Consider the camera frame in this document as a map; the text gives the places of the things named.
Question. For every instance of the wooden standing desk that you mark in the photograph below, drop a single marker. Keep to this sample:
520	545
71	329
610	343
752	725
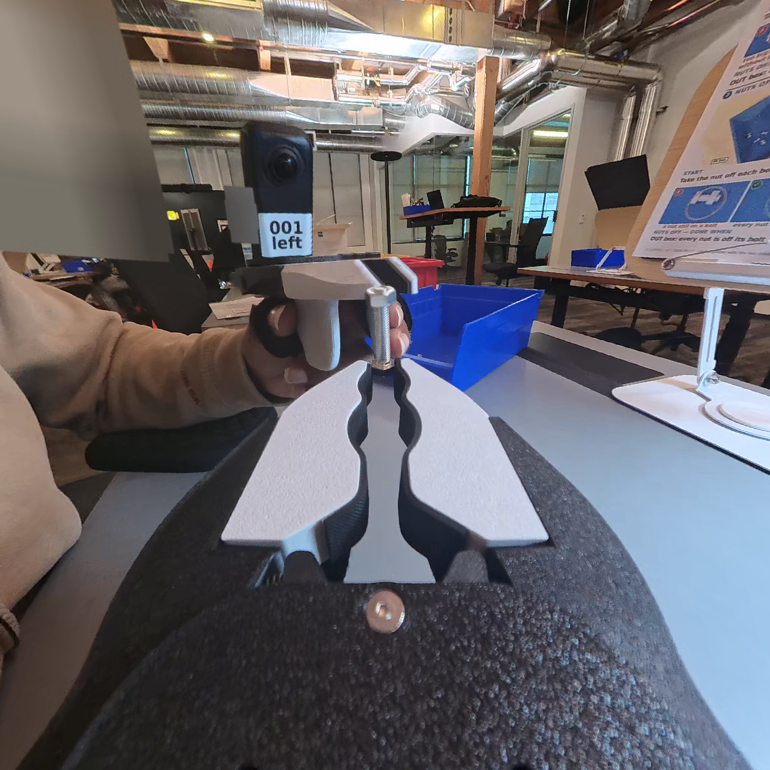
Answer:
457	212

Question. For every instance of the black chair armrest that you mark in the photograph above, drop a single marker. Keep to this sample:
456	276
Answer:
168	442

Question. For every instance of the person's left hand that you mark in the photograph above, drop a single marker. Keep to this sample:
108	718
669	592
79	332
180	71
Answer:
283	379

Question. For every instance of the black leaning panel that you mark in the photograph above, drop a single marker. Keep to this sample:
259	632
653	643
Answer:
162	295

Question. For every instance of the printed paper sheet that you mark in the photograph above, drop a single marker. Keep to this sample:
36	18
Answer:
231	308

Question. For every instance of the thin silver bolt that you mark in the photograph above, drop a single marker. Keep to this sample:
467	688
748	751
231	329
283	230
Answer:
380	331

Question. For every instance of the white instruction sign stand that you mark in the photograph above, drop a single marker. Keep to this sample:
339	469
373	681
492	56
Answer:
661	397

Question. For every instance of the red plastic bin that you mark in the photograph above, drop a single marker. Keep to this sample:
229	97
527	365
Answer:
424	270

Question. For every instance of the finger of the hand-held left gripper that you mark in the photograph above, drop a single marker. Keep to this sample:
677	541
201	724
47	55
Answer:
400	276
325	283

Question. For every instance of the black office chair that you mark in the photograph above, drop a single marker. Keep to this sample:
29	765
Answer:
529	240

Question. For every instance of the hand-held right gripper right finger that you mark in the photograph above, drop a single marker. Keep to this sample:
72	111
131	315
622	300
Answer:
469	469

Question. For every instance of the small silver hex nut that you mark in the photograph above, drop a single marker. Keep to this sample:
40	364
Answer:
381	295

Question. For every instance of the blue plastic bin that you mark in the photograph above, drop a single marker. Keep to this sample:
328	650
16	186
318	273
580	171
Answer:
586	257
481	325

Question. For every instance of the person's left forearm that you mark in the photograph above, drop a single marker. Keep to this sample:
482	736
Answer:
120	361

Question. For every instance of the black monitor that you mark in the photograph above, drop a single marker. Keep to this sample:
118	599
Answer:
180	198

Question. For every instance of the black floor lamp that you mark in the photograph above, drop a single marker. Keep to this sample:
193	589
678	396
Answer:
385	156

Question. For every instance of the wooden post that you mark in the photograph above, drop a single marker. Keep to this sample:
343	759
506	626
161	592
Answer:
484	150

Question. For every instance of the silver air duct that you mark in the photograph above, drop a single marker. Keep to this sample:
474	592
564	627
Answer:
210	84
601	63

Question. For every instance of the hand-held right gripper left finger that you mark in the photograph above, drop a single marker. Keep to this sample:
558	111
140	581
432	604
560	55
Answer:
295	469

